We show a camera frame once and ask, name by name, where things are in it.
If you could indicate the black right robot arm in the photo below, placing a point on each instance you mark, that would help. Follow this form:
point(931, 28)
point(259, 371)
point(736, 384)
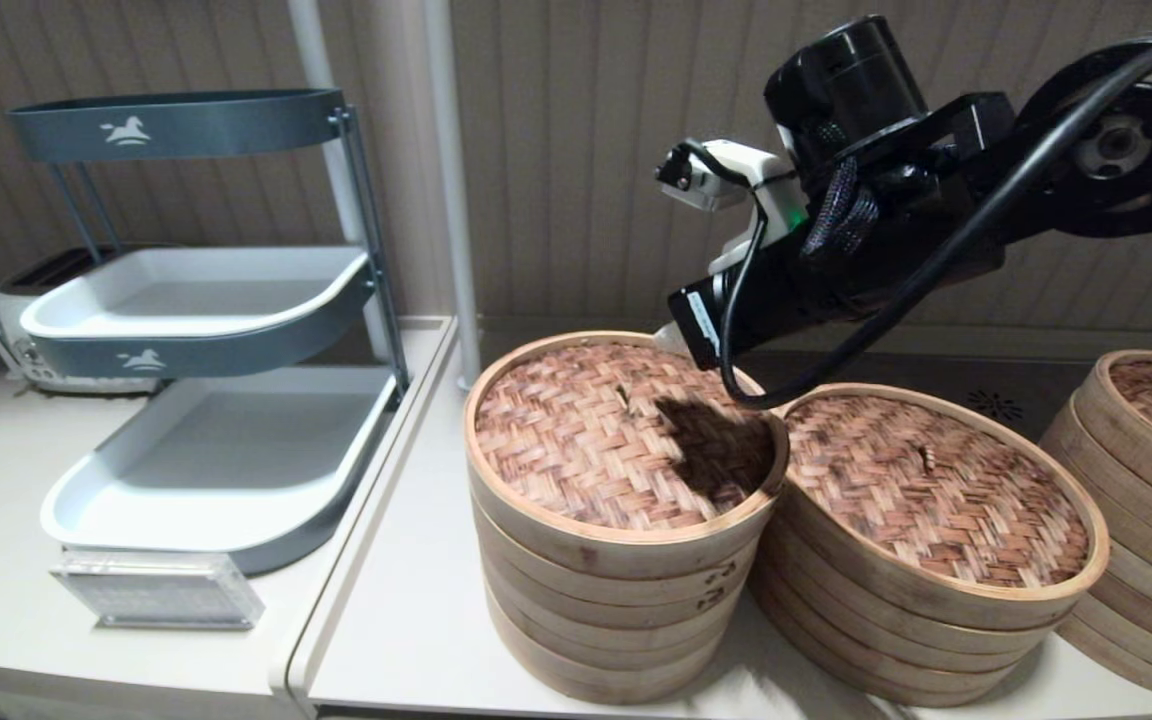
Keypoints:
point(846, 80)

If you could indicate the middle bamboo steamer stack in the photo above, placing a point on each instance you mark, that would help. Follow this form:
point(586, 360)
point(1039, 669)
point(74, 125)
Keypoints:
point(936, 500)

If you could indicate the white metal support pole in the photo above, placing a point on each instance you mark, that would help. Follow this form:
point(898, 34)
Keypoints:
point(308, 40)
point(451, 200)

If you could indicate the white retro toaster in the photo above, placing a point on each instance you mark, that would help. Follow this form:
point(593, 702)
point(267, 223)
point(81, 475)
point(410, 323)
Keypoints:
point(8, 318)

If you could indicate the clear acrylic warning sign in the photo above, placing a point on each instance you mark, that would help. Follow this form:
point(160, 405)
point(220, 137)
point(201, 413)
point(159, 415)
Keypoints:
point(158, 590)

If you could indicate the dark grey metal rack frame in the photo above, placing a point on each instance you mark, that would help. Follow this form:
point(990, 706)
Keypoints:
point(361, 200)

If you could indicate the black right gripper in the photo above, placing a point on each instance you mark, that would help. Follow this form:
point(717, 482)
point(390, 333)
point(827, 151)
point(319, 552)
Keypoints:
point(786, 290)

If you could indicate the black recessed cooktop panel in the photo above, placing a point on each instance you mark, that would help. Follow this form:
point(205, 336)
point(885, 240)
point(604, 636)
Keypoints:
point(936, 372)

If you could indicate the white-mounted right wrist camera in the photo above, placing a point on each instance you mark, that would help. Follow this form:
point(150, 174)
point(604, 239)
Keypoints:
point(736, 165)

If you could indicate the dark grey white-lined rack tray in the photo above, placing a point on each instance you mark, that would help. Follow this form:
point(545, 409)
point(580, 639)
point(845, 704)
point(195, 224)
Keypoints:
point(196, 298)
point(216, 125)
point(226, 460)

